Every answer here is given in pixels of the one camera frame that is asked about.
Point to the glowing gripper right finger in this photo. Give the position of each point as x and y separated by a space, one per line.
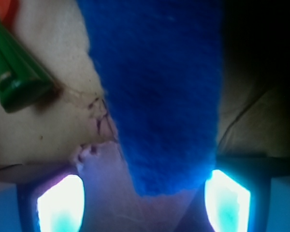
237 194

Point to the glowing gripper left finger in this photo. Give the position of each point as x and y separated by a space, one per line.
52 203

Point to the orange toy carrot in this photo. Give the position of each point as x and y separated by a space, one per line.
23 80

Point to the brown paper bag bin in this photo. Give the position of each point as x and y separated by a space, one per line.
254 108

